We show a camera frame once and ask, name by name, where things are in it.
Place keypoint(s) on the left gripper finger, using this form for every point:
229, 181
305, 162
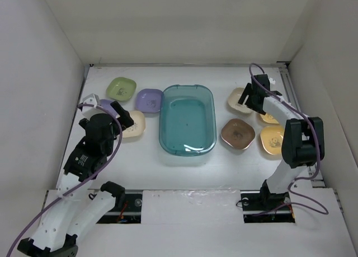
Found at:
125, 119
119, 110

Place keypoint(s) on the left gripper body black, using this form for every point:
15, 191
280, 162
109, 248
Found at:
112, 139

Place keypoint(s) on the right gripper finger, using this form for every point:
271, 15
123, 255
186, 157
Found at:
245, 101
247, 90

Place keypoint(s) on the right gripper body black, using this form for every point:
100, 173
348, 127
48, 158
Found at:
255, 107

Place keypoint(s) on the cream plate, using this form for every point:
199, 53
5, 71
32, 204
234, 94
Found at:
233, 99
139, 125

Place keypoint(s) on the brown square plate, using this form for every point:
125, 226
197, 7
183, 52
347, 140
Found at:
238, 134

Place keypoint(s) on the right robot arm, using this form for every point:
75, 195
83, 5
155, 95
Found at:
276, 188

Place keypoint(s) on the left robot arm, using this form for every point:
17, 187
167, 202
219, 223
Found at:
56, 230

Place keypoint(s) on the teal transparent plastic bin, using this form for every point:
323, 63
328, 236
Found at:
187, 122

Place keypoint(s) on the purple square plate left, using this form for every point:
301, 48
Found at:
106, 104

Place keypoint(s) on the purple square plate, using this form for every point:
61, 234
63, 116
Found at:
149, 100
106, 104

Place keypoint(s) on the green square plate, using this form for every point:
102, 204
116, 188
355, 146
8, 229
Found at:
121, 89

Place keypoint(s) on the yellow plate far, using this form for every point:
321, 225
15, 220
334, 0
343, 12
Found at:
269, 119

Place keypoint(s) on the yellow plate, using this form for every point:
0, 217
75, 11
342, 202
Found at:
271, 138
269, 119

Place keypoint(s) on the purple square plate right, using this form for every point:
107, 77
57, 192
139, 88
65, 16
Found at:
149, 100

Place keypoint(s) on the yellow plate near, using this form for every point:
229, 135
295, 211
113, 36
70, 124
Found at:
271, 138

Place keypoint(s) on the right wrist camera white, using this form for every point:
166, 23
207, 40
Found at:
272, 81

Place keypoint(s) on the front mounting rail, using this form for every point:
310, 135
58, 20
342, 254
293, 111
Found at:
191, 207

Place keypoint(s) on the aluminium rail right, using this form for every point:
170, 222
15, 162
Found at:
303, 141

